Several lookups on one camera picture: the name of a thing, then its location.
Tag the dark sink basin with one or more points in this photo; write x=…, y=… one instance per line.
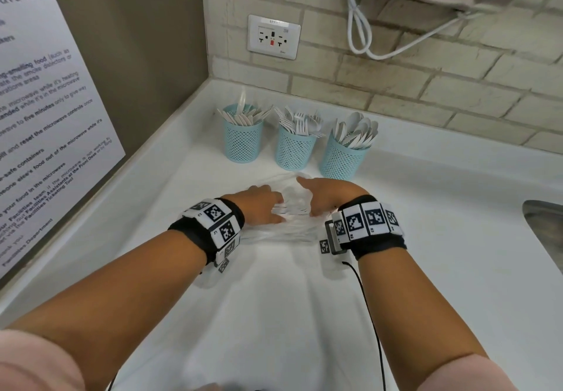
x=547, y=232

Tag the person's right forearm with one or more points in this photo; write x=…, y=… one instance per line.
x=418, y=311

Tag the person's pink right sleeve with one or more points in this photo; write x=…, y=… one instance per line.
x=470, y=375

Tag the person's pink sleeve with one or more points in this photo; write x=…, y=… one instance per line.
x=470, y=375
x=35, y=364

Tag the bunch of white plastic knives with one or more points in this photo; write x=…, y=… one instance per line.
x=242, y=115

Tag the person's right hand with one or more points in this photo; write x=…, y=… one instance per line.
x=334, y=192

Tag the black right wrist band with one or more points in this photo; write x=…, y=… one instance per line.
x=382, y=247

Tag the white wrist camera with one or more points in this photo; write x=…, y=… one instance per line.
x=334, y=267
x=211, y=276

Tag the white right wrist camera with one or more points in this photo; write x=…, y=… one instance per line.
x=334, y=267

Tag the black left wrist band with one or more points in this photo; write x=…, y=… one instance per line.
x=189, y=232

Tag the person's left hand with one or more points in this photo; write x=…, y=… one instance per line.
x=255, y=203

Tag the person's left forearm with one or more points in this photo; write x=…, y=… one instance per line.
x=110, y=302

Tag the clear plastic bag of cutlery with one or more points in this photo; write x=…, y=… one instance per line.
x=290, y=232

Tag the black wrist band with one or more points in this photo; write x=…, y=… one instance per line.
x=189, y=232
x=382, y=247

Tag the white printed notice poster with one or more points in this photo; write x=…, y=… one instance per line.
x=35, y=118

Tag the person's pink left sleeve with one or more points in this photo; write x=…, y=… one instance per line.
x=35, y=364

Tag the teal mesh cup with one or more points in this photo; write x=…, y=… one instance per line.
x=294, y=153
x=242, y=144
x=343, y=162

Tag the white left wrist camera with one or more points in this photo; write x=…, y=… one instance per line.
x=211, y=276

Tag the white wall power outlet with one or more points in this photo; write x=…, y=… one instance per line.
x=273, y=36

